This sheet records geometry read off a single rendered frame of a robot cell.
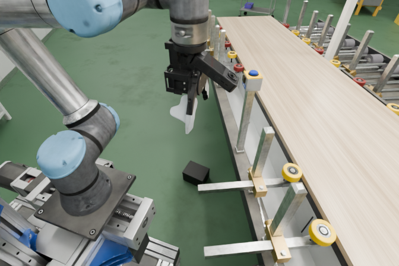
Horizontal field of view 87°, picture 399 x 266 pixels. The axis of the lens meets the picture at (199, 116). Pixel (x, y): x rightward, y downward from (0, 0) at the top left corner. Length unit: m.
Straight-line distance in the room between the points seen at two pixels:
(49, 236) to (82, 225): 0.17
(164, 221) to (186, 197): 0.25
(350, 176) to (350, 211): 0.17
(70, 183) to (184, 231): 1.25
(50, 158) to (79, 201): 0.17
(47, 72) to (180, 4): 0.41
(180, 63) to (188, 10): 0.12
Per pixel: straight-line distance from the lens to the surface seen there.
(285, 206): 0.77
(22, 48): 0.68
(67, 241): 0.88
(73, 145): 0.65
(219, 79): 0.47
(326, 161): 1.15
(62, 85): 0.69
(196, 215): 1.85
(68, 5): 0.33
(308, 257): 1.20
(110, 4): 0.32
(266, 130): 0.84
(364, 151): 1.30
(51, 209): 0.85
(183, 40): 0.43
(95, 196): 0.75
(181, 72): 0.48
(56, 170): 0.65
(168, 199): 1.93
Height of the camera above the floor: 1.68
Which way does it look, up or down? 40 degrees down
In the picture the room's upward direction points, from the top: straight up
